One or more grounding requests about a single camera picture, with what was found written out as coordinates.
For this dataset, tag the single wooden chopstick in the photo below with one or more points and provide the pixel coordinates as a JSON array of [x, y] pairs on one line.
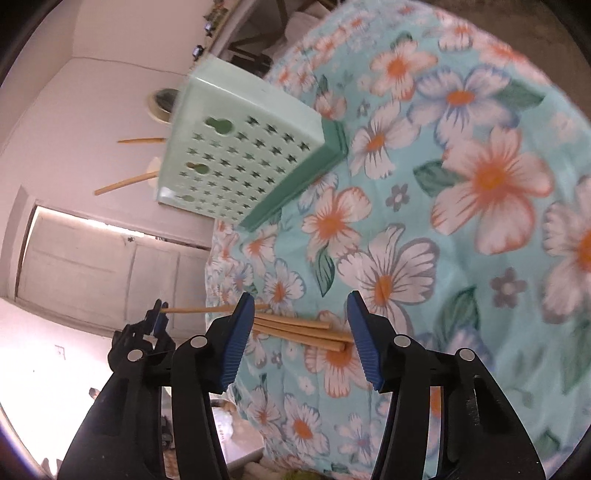
[[194, 309], [124, 182], [295, 321], [300, 342], [318, 336], [138, 140]]

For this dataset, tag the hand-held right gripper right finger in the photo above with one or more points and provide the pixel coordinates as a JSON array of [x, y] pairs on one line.
[[364, 341]]

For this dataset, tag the green perforated utensil holder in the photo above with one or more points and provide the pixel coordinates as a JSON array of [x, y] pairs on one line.
[[240, 92]]

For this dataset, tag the white panelled door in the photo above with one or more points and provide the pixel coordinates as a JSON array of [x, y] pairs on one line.
[[92, 267]]

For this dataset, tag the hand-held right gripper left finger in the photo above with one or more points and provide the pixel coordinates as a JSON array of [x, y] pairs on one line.
[[238, 341]]

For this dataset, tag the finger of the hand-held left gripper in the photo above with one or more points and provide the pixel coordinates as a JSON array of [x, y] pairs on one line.
[[143, 323], [161, 321]]

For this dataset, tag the floral light blue blanket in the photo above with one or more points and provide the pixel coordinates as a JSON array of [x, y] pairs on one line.
[[406, 217]]

